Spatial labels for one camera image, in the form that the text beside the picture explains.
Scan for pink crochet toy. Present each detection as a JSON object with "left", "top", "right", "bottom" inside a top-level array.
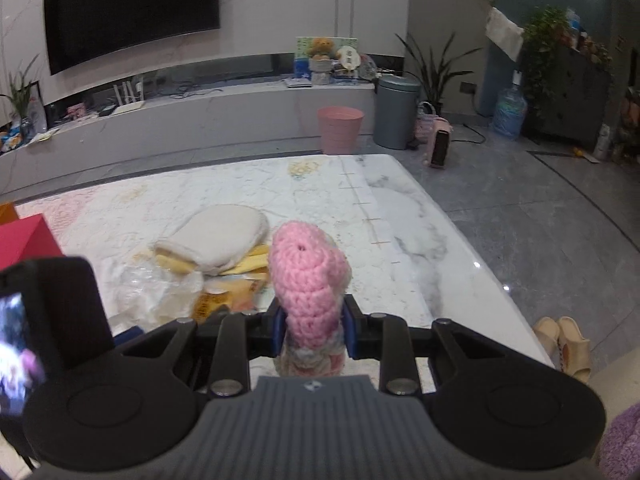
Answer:
[{"left": 268, "top": 221, "right": 352, "bottom": 377}]

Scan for yellow snack packets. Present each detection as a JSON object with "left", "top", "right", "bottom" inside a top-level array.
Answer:
[{"left": 154, "top": 244, "right": 270, "bottom": 323}]

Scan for white round cushion pad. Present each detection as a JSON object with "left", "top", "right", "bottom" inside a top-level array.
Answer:
[{"left": 153, "top": 205, "right": 269, "bottom": 275}]

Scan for clear plastic bag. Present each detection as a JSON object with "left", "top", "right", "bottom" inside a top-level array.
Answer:
[{"left": 94, "top": 255, "right": 204, "bottom": 334}]

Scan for patterned table cloth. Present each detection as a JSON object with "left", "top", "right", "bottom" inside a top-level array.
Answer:
[{"left": 17, "top": 156, "right": 401, "bottom": 312}]

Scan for beige slippers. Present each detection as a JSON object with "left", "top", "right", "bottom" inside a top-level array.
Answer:
[{"left": 533, "top": 316, "right": 592, "bottom": 384}]

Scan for pink waste bin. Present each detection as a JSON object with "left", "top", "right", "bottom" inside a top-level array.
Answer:
[{"left": 317, "top": 106, "right": 364, "bottom": 155}]

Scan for pink space heater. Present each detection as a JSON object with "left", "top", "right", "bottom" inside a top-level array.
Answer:
[{"left": 426, "top": 117, "right": 451, "bottom": 168}]

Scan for grey pedal trash can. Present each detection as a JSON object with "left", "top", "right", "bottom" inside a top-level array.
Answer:
[{"left": 373, "top": 75, "right": 421, "bottom": 151}]

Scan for red lidded clear box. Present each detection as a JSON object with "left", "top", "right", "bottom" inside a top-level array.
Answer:
[{"left": 0, "top": 214, "right": 63, "bottom": 270}]

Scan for orange cardboard box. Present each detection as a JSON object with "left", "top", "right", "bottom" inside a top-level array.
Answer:
[{"left": 0, "top": 203, "right": 20, "bottom": 226}]

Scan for white wifi router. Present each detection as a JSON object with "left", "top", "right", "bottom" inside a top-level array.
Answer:
[{"left": 113, "top": 76, "right": 145, "bottom": 115}]

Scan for blue water bottle jug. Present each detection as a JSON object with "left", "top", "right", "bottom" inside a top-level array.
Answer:
[{"left": 491, "top": 84, "right": 528, "bottom": 140}]

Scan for tall leafy floor plant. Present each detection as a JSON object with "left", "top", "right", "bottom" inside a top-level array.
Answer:
[{"left": 395, "top": 32, "right": 482, "bottom": 115}]

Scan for teddy bear decoration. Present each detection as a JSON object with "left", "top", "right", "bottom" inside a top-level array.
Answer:
[{"left": 307, "top": 37, "right": 334, "bottom": 60}]

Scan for dark cabinet with plants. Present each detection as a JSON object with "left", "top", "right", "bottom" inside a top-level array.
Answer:
[{"left": 520, "top": 6, "right": 613, "bottom": 148}]

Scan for green potted plant left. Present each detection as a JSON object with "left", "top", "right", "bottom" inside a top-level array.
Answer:
[{"left": 1, "top": 56, "right": 38, "bottom": 142}]

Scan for white hanging cloth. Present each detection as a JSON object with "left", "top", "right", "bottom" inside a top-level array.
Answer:
[{"left": 485, "top": 8, "right": 524, "bottom": 62}]

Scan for black wall television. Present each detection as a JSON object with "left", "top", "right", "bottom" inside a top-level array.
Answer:
[{"left": 43, "top": 0, "right": 220, "bottom": 75}]

